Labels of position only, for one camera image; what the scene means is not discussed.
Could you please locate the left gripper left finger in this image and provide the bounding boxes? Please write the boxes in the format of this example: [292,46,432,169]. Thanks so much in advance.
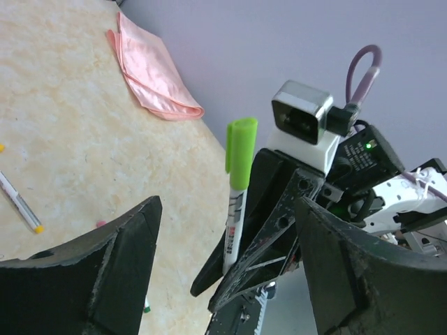
[1,195,162,334]

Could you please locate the dark green cap marker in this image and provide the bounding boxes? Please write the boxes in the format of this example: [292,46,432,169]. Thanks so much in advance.
[143,298,151,313]

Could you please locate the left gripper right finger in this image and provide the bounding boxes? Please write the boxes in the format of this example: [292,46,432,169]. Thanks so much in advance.
[295,198,446,334]

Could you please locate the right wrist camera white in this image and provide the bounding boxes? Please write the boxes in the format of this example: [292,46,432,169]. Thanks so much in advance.
[266,80,340,175]

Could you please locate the pink cap paint marker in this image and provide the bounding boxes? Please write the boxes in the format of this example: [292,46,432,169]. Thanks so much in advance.
[96,221,107,228]

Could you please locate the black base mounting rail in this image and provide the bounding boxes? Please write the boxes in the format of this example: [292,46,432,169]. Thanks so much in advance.
[205,281,277,335]

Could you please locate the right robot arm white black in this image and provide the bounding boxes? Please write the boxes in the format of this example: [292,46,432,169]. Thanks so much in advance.
[190,125,446,309]

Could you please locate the yellow marker pen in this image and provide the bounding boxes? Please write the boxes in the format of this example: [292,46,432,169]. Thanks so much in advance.
[1,172,44,234]

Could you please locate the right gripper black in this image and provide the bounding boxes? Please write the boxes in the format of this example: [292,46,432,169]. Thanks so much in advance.
[190,148,331,312]

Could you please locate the pink cloth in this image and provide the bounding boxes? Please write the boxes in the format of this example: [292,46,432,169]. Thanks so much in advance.
[106,12,205,121]

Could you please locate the lime cap white marker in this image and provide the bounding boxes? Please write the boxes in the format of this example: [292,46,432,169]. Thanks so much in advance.
[223,117,258,274]

